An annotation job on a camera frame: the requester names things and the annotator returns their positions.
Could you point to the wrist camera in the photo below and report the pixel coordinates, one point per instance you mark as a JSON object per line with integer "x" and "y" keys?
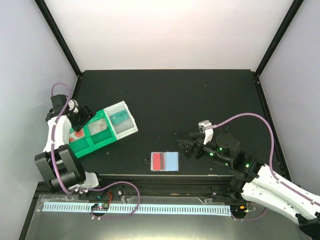
{"x": 205, "y": 127}
{"x": 73, "y": 106}

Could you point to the black frame post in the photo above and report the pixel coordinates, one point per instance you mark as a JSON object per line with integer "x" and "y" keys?
{"x": 282, "y": 29}
{"x": 48, "y": 17}

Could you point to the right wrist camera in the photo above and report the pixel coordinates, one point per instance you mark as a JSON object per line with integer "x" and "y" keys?
{"x": 205, "y": 127}

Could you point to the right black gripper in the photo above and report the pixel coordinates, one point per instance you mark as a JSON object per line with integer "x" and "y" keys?
{"x": 188, "y": 153}

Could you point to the teal VIP card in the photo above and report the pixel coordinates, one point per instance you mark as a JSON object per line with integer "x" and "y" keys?
{"x": 119, "y": 117}

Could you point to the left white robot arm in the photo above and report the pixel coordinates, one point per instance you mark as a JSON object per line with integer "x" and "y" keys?
{"x": 58, "y": 165}

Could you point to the left black frame post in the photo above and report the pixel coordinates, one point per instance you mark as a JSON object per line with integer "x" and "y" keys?
{"x": 48, "y": 17}

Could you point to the black aluminium rail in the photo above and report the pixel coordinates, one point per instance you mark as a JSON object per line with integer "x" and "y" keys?
{"x": 170, "y": 185}

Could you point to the small circuit board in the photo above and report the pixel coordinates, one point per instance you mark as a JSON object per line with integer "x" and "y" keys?
{"x": 100, "y": 207}

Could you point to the green divided bin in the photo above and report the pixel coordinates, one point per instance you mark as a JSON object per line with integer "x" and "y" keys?
{"x": 91, "y": 143}

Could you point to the right black frame post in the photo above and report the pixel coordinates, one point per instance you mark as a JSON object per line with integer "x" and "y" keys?
{"x": 282, "y": 29}

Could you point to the red circle card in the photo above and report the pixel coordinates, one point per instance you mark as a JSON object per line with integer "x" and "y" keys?
{"x": 76, "y": 135}

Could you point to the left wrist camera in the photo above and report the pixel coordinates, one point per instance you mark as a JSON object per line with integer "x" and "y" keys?
{"x": 73, "y": 106}

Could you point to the clear white bin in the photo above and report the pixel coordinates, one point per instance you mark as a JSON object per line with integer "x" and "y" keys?
{"x": 127, "y": 127}

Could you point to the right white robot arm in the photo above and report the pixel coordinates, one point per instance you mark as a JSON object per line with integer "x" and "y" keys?
{"x": 253, "y": 181}

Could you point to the white floral card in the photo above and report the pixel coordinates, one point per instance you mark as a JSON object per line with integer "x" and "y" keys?
{"x": 97, "y": 126}

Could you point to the white slotted cable duct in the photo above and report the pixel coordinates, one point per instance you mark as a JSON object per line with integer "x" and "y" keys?
{"x": 152, "y": 209}

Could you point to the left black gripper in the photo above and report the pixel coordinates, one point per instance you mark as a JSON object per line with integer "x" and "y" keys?
{"x": 88, "y": 115}

